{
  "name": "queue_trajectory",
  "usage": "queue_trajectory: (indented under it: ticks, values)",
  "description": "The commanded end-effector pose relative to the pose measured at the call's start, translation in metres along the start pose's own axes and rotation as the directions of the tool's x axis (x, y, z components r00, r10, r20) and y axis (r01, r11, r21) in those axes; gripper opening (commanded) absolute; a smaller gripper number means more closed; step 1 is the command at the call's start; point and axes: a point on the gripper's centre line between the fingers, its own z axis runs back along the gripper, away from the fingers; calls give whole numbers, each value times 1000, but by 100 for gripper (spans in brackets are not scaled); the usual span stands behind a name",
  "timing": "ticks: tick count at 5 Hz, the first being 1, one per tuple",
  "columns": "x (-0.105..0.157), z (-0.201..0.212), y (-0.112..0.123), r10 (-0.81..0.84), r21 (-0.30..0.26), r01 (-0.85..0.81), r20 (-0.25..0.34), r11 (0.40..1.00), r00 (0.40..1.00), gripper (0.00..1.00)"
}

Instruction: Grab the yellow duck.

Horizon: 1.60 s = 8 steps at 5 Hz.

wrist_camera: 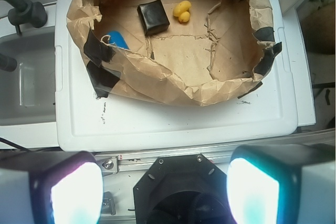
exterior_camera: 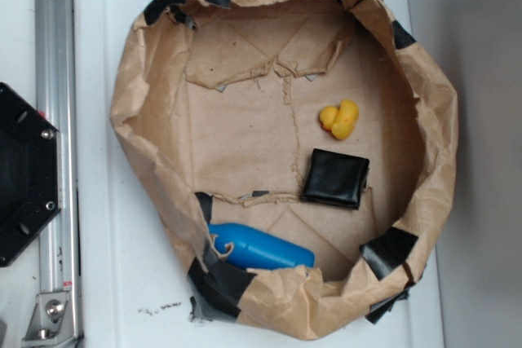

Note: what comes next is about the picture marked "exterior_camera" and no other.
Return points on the yellow rubber duck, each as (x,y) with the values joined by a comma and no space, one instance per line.
(340,121)

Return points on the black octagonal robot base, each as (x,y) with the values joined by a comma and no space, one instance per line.
(30,181)

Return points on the black square pouch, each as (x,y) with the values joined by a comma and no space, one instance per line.
(335,179)

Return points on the blue plastic bottle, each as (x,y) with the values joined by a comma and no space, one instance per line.
(246,247)

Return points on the brown paper bag enclosure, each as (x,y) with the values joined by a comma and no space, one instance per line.
(216,106)

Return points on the aluminium extrusion rail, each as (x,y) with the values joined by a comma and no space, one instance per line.
(59,243)

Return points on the metal corner bracket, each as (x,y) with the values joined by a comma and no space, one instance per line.
(51,324)

